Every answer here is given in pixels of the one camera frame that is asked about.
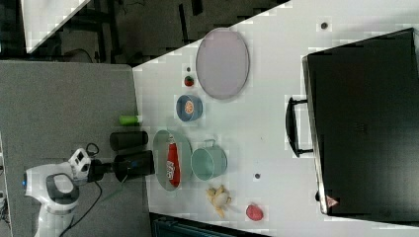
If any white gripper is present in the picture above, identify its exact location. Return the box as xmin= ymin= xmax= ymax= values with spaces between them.
xmin=68 ymin=148 xmax=91 ymax=186

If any green oval strainer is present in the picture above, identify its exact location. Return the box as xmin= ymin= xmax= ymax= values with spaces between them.
xmin=153 ymin=129 xmax=192 ymax=192

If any red ketchup bottle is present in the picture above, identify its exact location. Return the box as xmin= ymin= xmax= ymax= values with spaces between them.
xmin=166 ymin=135 xmax=181 ymax=188

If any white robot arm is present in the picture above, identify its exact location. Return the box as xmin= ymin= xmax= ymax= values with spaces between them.
xmin=23 ymin=148 xmax=92 ymax=237

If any black cylinder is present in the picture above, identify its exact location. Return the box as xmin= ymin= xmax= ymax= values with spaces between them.
xmin=112 ymin=150 xmax=155 ymax=183
xmin=110 ymin=131 xmax=148 ymax=151

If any green marker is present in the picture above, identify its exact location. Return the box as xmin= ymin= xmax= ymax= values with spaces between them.
xmin=119 ymin=116 xmax=143 ymax=126

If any blue bowl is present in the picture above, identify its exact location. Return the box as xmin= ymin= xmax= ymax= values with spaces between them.
xmin=176 ymin=95 xmax=203 ymax=121

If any orange slice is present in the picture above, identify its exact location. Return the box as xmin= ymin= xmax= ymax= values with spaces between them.
xmin=185 ymin=101 xmax=194 ymax=115

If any green metal cup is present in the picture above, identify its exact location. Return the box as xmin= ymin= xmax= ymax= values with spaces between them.
xmin=191 ymin=139 xmax=227 ymax=181

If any small red strawberry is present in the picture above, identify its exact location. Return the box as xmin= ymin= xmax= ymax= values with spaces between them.
xmin=184 ymin=76 xmax=195 ymax=87

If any peeled banana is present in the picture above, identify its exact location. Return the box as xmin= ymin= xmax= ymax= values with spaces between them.
xmin=206 ymin=185 xmax=232 ymax=218

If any lilac round plate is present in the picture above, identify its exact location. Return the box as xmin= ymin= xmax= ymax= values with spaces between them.
xmin=196 ymin=28 xmax=250 ymax=100

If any large red strawberry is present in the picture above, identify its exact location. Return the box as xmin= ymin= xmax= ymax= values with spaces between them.
xmin=246 ymin=204 xmax=264 ymax=221

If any black toaster oven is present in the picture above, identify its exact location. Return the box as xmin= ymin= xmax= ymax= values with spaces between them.
xmin=302 ymin=28 xmax=419 ymax=226

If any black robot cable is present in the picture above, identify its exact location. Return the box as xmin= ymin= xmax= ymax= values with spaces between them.
xmin=58 ymin=142 xmax=104 ymax=237

